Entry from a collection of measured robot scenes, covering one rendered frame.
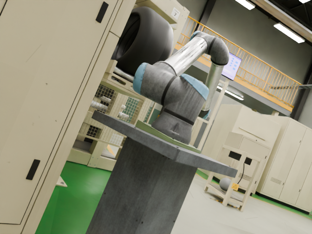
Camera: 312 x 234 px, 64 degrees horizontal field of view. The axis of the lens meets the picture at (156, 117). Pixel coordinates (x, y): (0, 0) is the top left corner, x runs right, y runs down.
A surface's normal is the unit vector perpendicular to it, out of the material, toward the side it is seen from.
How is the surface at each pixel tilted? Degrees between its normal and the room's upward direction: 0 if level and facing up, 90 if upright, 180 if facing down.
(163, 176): 90
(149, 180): 90
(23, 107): 90
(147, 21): 70
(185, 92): 91
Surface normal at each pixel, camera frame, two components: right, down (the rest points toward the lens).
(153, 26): 0.47, -0.20
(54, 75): 0.59, 0.22
